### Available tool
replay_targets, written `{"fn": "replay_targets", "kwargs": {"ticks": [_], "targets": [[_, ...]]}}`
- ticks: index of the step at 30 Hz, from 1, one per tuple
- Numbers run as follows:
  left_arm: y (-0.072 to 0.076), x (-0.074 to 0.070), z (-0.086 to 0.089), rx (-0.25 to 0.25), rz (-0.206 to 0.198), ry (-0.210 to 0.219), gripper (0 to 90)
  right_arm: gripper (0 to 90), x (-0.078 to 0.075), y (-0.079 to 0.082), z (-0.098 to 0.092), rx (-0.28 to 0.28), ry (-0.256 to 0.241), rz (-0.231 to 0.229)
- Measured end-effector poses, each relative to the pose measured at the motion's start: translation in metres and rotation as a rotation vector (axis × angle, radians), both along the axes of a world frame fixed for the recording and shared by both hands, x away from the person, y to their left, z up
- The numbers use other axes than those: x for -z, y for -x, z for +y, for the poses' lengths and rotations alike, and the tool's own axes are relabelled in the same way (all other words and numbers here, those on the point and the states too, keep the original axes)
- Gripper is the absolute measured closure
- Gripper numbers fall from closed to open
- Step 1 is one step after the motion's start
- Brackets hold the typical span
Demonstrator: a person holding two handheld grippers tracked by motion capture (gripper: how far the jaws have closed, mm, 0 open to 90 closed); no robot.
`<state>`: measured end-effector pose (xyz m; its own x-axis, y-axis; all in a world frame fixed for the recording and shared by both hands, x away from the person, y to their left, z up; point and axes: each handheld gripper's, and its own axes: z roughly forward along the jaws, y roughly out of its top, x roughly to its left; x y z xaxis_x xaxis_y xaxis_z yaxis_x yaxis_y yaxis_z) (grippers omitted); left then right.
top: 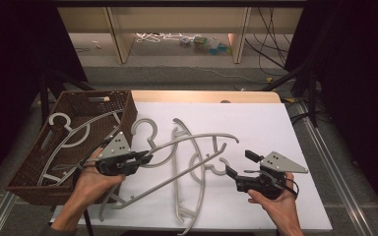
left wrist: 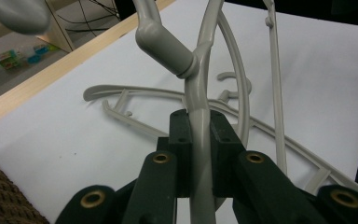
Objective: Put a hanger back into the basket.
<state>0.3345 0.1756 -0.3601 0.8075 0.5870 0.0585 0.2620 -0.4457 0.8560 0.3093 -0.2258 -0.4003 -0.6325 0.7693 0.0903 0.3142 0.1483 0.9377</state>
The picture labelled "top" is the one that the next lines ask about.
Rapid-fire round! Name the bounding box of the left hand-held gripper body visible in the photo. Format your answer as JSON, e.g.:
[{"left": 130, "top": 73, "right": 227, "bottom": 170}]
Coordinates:
[{"left": 94, "top": 131, "right": 146, "bottom": 177}]

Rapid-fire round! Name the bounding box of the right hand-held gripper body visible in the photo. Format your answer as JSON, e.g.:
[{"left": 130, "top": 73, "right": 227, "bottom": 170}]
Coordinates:
[{"left": 235, "top": 150, "right": 309, "bottom": 201}]

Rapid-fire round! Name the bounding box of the grey plastic clothes hanger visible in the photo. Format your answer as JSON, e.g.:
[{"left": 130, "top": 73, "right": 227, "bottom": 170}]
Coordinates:
[
  {"left": 36, "top": 110, "right": 126, "bottom": 189},
  {"left": 171, "top": 117, "right": 231, "bottom": 236},
  {"left": 97, "top": 117, "right": 240, "bottom": 222}
]

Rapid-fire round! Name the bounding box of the brown wicker basket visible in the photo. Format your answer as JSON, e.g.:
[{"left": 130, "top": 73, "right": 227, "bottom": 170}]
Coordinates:
[{"left": 5, "top": 89, "right": 139, "bottom": 207}]

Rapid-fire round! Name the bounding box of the person's left hand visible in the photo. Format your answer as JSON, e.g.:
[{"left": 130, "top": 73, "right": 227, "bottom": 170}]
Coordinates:
[{"left": 75, "top": 161, "right": 126, "bottom": 210}]

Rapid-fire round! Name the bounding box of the person's right hand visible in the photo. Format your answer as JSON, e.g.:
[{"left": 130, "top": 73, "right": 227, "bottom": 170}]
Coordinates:
[{"left": 247, "top": 172, "right": 300, "bottom": 229}]

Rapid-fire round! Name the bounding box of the white table mat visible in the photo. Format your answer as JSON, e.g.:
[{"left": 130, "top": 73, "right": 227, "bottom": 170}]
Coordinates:
[{"left": 50, "top": 101, "right": 333, "bottom": 232}]

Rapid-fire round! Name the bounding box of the black metal stand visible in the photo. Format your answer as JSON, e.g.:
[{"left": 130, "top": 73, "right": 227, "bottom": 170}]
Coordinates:
[
  {"left": 261, "top": 60, "right": 320, "bottom": 128},
  {"left": 38, "top": 68, "right": 95, "bottom": 130}
]

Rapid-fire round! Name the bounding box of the black curtain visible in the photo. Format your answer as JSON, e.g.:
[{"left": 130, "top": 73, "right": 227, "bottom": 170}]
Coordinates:
[
  {"left": 0, "top": 0, "right": 89, "bottom": 198},
  {"left": 283, "top": 0, "right": 378, "bottom": 227}
]

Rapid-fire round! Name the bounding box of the beige wooden shelf unit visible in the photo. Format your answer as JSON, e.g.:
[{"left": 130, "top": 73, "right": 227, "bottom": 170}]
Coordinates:
[{"left": 57, "top": 6, "right": 304, "bottom": 65}]

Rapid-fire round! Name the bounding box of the pile of colourful toys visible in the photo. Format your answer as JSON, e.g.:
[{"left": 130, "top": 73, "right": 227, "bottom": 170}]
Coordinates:
[{"left": 179, "top": 34, "right": 233, "bottom": 56}]

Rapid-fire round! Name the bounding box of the right hand-held gripper cable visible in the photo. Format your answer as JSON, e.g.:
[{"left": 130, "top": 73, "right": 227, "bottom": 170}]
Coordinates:
[{"left": 283, "top": 178, "right": 300, "bottom": 200}]

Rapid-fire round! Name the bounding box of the thin white floor cable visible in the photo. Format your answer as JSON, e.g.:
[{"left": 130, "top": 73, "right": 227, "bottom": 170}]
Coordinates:
[{"left": 157, "top": 63, "right": 268, "bottom": 84}]

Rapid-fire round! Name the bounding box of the white coiled cable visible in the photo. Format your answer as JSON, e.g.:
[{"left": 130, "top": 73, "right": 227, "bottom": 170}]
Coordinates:
[{"left": 135, "top": 31, "right": 185, "bottom": 44}]

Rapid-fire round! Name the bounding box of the bundle of black cables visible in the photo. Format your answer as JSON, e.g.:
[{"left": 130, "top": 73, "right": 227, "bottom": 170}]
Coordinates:
[{"left": 244, "top": 6, "right": 297, "bottom": 77}]

